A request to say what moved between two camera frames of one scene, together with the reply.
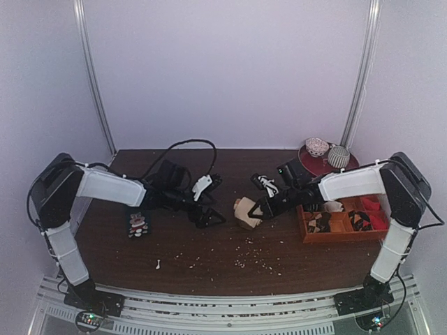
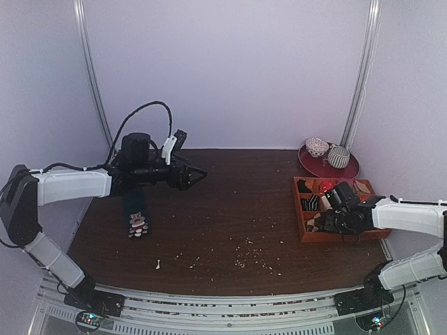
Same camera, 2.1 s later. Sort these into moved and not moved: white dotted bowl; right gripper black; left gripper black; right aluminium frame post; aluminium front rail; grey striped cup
Moved: right gripper black; left gripper black
Not moved: grey striped cup; white dotted bowl; aluminium front rail; right aluminium frame post
